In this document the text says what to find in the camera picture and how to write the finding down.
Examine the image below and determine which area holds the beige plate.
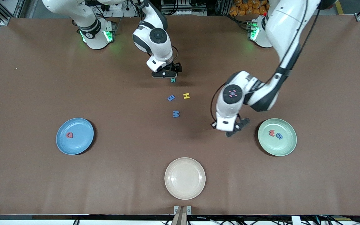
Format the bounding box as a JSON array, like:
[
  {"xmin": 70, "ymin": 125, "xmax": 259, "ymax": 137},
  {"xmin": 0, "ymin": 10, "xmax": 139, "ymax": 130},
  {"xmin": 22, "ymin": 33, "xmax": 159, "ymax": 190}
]
[{"xmin": 164, "ymin": 157, "xmax": 206, "ymax": 200}]

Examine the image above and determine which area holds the green plate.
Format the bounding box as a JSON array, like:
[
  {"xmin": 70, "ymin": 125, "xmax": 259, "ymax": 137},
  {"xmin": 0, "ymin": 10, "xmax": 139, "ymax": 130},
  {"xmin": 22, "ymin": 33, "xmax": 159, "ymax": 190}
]
[{"xmin": 258, "ymin": 118, "xmax": 297, "ymax": 157}]

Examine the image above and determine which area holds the blue plate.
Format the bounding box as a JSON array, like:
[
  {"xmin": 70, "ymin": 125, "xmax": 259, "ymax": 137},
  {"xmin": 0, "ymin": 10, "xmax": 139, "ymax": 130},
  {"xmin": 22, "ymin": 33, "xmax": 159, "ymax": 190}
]
[{"xmin": 56, "ymin": 118, "xmax": 94, "ymax": 155}]

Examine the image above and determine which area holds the white power strip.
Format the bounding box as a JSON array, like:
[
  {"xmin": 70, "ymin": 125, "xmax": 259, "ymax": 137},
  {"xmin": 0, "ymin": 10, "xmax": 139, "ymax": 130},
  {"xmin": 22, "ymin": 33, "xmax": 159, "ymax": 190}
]
[{"xmin": 100, "ymin": 0, "xmax": 135, "ymax": 18}]

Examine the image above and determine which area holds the orange packets pile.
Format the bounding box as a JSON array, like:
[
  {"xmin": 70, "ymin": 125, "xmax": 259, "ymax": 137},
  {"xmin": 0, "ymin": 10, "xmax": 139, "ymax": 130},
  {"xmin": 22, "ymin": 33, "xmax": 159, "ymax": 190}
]
[{"xmin": 229, "ymin": 0, "xmax": 269, "ymax": 17}]

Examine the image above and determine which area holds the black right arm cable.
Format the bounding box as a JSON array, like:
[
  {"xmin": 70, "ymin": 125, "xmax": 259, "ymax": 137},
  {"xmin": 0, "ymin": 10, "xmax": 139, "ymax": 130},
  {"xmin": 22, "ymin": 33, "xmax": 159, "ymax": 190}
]
[{"xmin": 130, "ymin": 0, "xmax": 179, "ymax": 64}]

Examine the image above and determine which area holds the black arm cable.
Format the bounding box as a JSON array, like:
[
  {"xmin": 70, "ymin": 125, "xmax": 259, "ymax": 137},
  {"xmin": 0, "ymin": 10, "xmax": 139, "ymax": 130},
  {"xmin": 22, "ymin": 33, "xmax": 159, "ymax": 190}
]
[
  {"xmin": 130, "ymin": 0, "xmax": 179, "ymax": 64},
  {"xmin": 211, "ymin": 0, "xmax": 321, "ymax": 125}
]

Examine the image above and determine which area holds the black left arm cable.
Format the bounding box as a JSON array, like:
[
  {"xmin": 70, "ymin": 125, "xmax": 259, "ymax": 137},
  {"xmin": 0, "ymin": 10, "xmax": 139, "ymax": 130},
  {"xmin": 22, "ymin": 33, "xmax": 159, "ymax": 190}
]
[{"xmin": 211, "ymin": 0, "xmax": 321, "ymax": 125}]

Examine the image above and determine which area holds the metal table clamp bracket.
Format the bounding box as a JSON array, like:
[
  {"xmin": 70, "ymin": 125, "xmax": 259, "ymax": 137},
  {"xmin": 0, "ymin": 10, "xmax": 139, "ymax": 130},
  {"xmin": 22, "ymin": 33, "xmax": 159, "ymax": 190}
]
[{"xmin": 174, "ymin": 205, "xmax": 192, "ymax": 225}]

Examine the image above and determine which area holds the black table edge rail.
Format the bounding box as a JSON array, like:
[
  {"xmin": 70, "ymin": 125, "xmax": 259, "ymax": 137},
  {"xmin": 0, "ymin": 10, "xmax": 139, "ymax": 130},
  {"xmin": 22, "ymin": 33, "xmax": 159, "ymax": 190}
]
[{"xmin": 0, "ymin": 214, "xmax": 360, "ymax": 221}]

